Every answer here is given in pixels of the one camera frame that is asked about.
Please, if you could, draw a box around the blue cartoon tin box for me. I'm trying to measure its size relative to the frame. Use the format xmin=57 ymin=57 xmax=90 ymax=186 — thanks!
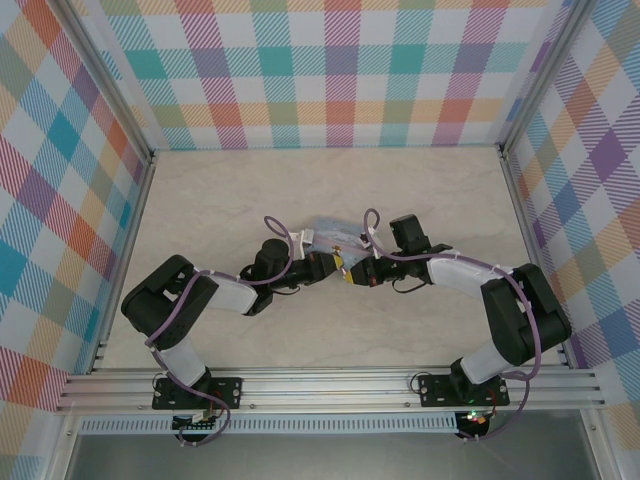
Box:
xmin=302 ymin=214 xmax=375 ymax=274

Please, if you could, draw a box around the aluminium side rail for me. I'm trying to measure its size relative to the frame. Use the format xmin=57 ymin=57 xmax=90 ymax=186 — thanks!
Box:
xmin=87 ymin=149 xmax=159 ymax=376
xmin=498 ymin=144 xmax=576 ymax=369

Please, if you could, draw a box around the left circuit board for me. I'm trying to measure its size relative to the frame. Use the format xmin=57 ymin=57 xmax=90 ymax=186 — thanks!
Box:
xmin=172 ymin=412 xmax=221 ymax=432

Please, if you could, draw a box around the aluminium frame post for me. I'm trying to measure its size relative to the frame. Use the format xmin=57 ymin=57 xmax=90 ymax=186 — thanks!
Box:
xmin=497 ymin=0 xmax=596 ymax=156
xmin=49 ymin=0 xmax=156 ymax=166

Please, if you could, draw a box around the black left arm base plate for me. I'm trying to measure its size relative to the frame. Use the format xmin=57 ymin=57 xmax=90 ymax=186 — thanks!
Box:
xmin=152 ymin=377 xmax=244 ymax=411

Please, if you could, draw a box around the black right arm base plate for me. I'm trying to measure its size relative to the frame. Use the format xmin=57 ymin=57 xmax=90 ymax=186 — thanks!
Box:
xmin=417 ymin=373 xmax=510 ymax=409

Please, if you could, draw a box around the white slotted cable duct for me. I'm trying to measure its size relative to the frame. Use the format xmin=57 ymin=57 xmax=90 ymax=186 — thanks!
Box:
xmin=79 ymin=413 xmax=459 ymax=435

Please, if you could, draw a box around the aluminium mounting rail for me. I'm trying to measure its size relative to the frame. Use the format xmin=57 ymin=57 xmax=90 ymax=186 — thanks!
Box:
xmin=54 ymin=367 xmax=606 ymax=414

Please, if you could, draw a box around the grey metal panel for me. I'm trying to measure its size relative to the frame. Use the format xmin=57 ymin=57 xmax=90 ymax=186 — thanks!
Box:
xmin=64 ymin=432 xmax=601 ymax=480

